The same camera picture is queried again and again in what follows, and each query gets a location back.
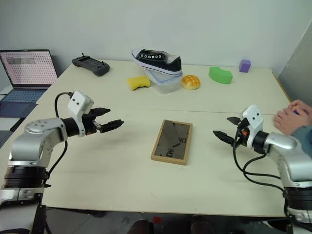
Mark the dark grey remote controller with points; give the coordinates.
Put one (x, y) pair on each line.
(90, 64)

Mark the clear plastic container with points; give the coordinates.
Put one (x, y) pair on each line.
(158, 77)
(165, 87)

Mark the dark rounded shape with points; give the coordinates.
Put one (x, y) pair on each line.
(202, 225)
(140, 228)

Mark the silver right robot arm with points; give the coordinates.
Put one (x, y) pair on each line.
(285, 151)

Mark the purple cube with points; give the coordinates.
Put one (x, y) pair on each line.
(244, 66)

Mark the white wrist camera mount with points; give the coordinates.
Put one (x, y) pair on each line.
(78, 102)
(254, 122)

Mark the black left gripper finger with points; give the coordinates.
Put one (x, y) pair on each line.
(102, 111)
(112, 125)

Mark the open laptop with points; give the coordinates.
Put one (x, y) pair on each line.
(26, 70)

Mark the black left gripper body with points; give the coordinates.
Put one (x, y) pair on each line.
(90, 123)

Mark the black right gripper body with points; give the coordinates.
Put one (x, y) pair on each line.
(241, 136)

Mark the person's grey-sleeved forearm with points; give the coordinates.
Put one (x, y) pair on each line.
(303, 135)

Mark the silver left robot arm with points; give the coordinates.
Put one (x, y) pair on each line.
(36, 143)

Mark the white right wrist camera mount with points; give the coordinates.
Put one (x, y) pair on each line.
(254, 122)

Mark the wooden framed rectangular clock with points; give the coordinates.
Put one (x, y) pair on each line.
(171, 142)

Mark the yellow sponge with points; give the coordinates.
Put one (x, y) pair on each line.
(138, 82)

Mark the person's bare hand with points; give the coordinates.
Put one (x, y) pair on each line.
(303, 107)
(287, 123)

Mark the black and white sneaker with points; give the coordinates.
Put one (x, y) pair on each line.
(168, 64)

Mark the green curved foam block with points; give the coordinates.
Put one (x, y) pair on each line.
(220, 75)

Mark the grey partition panel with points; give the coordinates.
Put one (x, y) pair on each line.
(298, 78)

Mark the black stand strut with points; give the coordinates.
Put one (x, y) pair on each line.
(40, 219)

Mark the round bread bun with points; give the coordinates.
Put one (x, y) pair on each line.
(191, 82)

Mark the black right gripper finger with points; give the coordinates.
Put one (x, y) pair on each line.
(225, 137)
(234, 120)

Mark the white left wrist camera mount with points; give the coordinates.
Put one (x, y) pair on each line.
(78, 102)

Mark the small red block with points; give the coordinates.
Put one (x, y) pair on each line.
(157, 220)

